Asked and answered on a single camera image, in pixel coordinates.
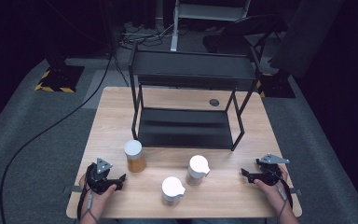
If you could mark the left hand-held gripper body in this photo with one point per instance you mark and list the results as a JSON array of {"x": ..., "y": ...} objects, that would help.
[{"x": 95, "y": 180}]

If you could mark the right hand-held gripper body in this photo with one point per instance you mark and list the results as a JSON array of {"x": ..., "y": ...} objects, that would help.
[{"x": 270, "y": 175}]

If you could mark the orange spice jar round lid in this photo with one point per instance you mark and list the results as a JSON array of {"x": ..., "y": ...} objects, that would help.
[{"x": 135, "y": 161}]

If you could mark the spice jar white spout lid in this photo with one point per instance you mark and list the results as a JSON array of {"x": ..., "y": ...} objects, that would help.
[
  {"x": 171, "y": 189},
  {"x": 196, "y": 169}
]

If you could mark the black metal shelf rack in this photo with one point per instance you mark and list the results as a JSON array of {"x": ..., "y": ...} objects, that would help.
[{"x": 185, "y": 129}]

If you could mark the person's right hand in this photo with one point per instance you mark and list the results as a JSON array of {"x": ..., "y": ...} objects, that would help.
[{"x": 276, "y": 196}]

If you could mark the person's left hand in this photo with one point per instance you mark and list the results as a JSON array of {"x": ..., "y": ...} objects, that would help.
[{"x": 94, "y": 203}]

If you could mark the grey metal table clip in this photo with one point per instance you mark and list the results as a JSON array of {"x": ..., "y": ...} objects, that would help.
[
  {"x": 73, "y": 188},
  {"x": 295, "y": 191}
]

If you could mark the dark round table grommet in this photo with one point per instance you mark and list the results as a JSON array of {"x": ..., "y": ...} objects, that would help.
[{"x": 214, "y": 102}]

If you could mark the black stand base striped tape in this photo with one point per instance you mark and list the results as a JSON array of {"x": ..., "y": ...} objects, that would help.
[
  {"x": 62, "y": 77},
  {"x": 276, "y": 87}
]

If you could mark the dark grey curtain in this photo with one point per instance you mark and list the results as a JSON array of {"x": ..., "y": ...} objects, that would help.
[{"x": 304, "y": 37}]

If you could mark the white metal frame stand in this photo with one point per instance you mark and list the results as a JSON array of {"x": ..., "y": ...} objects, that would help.
[{"x": 211, "y": 11}]

